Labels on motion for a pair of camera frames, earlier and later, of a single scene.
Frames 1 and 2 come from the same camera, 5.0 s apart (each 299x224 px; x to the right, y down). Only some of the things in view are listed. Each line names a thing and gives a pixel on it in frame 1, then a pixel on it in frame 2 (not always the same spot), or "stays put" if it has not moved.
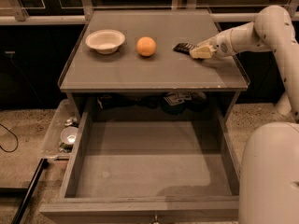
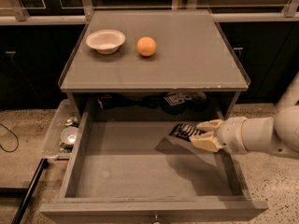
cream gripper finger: x=206 y=42 → x=210 y=125
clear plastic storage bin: x=61 y=133 stays put
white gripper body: x=220 y=43 → x=230 y=134
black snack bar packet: x=184 y=48 → x=185 y=131
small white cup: x=68 y=134 stays put
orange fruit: x=146 y=46 stays put
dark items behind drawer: x=175 y=103 stays put
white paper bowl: x=106 y=41 stays put
